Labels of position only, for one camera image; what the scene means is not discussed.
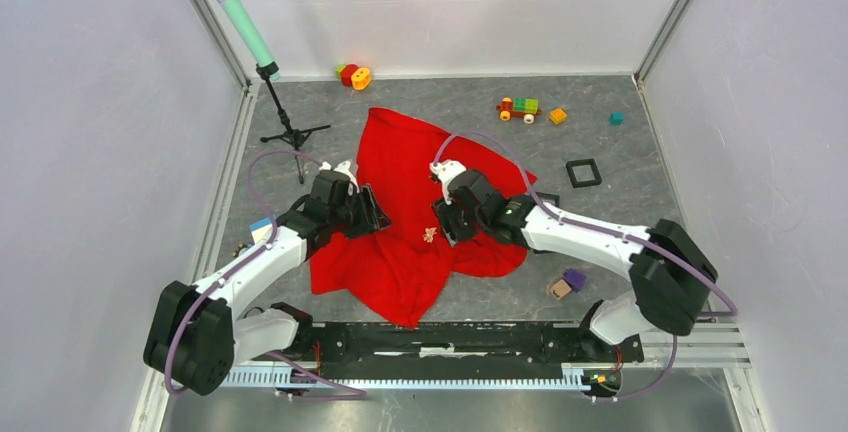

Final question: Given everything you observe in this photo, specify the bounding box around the gold butterfly brooch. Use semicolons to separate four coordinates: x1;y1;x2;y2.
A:
422;227;439;243

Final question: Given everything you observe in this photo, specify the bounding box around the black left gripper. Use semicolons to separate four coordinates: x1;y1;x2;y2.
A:
329;184;392;240

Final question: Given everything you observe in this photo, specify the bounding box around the orange toy block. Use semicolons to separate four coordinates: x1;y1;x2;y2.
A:
351;67;372;91

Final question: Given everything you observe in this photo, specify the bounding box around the black tripod stand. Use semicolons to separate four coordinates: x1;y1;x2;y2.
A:
256;61;331;151

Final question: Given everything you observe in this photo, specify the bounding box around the colourful toy train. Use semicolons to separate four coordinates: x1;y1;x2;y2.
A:
496;97;542;124

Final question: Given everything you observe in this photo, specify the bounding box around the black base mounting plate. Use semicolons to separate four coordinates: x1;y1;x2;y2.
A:
271;302;644;379

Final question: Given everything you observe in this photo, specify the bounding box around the white and blue block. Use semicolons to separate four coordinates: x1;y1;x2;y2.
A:
249;217;274;245

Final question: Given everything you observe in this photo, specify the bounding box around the red toy block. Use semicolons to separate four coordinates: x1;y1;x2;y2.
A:
339;64;359;87

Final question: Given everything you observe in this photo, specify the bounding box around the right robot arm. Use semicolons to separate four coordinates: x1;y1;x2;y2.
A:
429;160;718;360

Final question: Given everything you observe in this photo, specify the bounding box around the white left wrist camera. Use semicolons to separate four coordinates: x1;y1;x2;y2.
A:
333;160;359;190

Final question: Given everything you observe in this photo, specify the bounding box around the mint green microphone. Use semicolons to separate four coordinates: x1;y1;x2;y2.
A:
216;0;280;80

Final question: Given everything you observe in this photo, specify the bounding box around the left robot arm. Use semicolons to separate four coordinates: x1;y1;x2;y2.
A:
143;166;391;396

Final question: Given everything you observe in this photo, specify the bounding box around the black square frame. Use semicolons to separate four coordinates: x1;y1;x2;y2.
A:
565;158;603;189
536;192;560;208

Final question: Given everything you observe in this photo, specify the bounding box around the orange lego brick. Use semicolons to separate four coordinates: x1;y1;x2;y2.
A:
548;108;568;126

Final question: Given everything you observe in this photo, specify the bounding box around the teal small cube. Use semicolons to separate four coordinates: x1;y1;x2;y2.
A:
609;111;624;126

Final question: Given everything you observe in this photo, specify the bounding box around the purple lego brick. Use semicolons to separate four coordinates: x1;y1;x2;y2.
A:
562;268;586;292

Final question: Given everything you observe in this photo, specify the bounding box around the wooden letter cube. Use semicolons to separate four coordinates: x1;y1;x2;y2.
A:
549;279;572;300

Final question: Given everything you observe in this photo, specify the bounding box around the red garment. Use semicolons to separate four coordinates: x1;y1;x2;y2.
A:
309;107;527;327

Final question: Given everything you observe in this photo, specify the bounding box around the slotted cable duct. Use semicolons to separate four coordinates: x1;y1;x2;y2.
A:
221;363;590;392

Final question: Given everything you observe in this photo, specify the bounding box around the green toy block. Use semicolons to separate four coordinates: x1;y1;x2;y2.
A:
335;63;347;79

